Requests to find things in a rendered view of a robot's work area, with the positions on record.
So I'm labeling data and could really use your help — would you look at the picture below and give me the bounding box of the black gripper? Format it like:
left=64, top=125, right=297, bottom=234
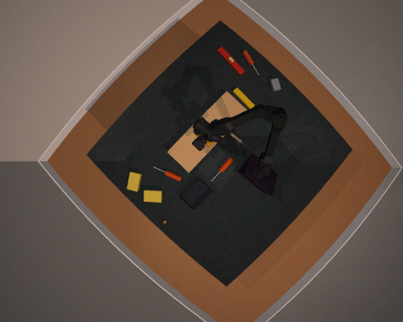
left=192, top=134, right=207, bottom=151

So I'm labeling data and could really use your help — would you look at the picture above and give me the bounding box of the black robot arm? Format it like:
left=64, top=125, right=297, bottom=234
left=193, top=104, right=288, bottom=182

